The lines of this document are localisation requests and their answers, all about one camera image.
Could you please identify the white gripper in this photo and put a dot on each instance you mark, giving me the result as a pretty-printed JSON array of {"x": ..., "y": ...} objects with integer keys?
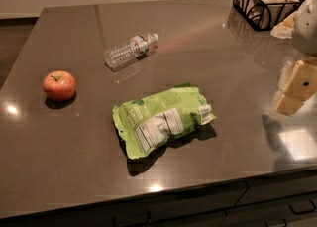
[{"x": 306, "y": 28}]

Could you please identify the black drawer handle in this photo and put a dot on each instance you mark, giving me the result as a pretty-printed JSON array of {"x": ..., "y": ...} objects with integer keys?
[{"x": 303, "y": 207}]

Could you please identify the red apple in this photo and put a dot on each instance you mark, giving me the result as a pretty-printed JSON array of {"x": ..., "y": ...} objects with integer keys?
[{"x": 59, "y": 85}]

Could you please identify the clear plastic water bottle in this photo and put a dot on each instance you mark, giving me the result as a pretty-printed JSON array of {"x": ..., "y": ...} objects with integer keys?
[{"x": 137, "y": 47}]

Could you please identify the green snack bag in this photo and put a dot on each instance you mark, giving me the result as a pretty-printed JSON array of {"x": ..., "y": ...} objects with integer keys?
[{"x": 148, "y": 123}]

